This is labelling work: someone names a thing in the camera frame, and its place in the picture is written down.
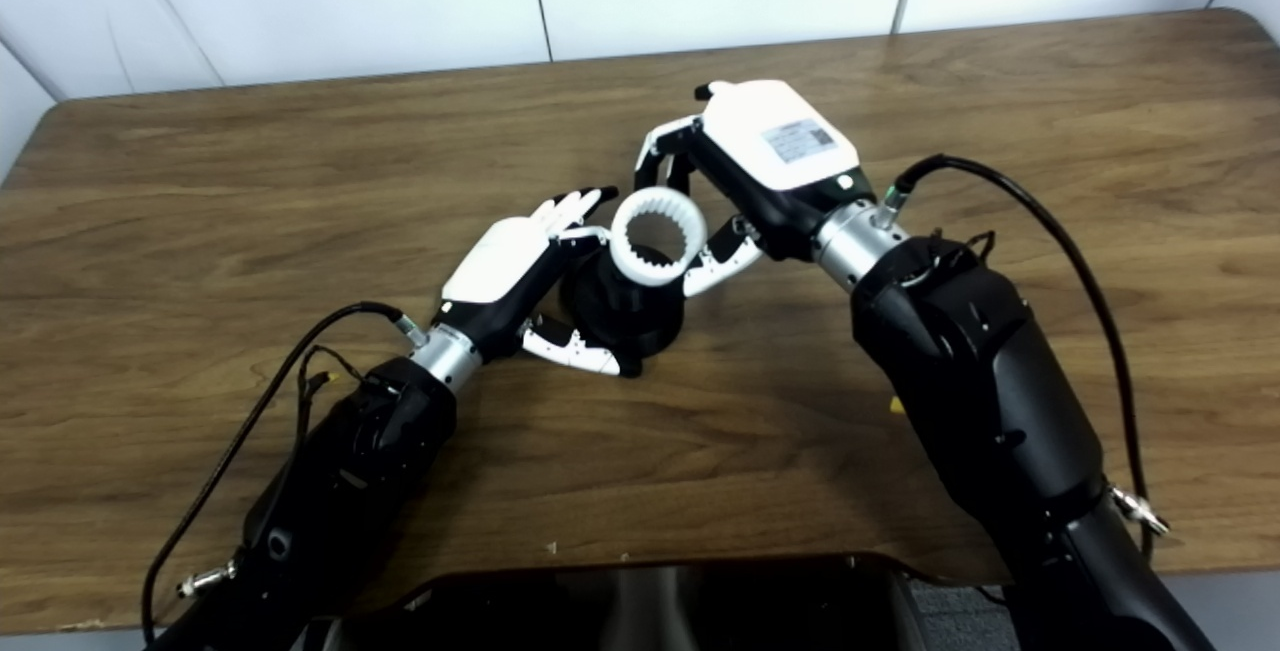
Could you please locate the glossy black robot torso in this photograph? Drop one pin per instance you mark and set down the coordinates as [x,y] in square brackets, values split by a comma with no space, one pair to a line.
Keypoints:
[520,606]

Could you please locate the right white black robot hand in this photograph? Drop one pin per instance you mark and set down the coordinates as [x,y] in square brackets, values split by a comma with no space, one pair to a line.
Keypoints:
[770,141]

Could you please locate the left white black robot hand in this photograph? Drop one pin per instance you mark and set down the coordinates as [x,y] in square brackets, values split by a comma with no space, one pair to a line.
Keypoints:
[495,266]

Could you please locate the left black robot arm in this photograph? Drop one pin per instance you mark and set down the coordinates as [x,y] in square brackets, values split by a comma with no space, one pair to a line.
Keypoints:
[340,491]

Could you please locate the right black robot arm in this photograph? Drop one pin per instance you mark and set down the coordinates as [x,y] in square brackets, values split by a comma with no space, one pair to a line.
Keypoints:
[990,391]

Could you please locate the round black plastic part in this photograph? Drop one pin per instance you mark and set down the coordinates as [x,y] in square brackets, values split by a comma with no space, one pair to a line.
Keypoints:
[620,316]

